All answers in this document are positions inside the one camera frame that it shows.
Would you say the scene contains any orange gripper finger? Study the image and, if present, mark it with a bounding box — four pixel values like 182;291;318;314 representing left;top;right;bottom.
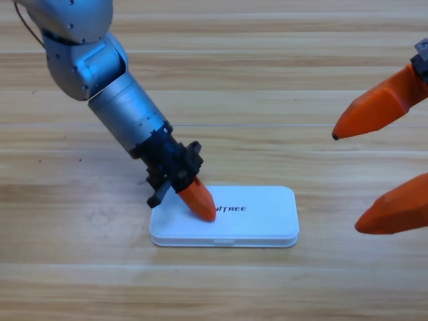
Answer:
176;180;215;223
354;173;428;235
195;176;217;220
331;62;428;142

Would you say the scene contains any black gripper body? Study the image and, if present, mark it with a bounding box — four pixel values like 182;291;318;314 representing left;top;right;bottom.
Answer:
128;121;205;207
410;37;428;85

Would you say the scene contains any white Unitree pencil case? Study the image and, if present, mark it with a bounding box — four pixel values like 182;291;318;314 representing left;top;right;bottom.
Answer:
148;185;300;249

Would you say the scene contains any thin arm cable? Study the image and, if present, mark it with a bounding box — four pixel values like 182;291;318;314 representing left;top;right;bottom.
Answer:
14;3;46;48

